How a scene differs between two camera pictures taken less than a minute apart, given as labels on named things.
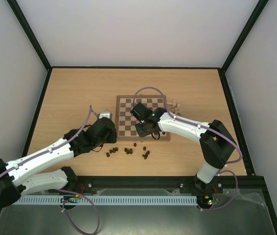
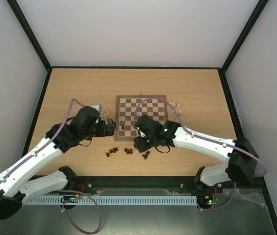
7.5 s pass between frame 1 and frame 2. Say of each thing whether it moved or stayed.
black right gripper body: moved
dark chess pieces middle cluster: stayed
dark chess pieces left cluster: stayed
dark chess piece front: stayed
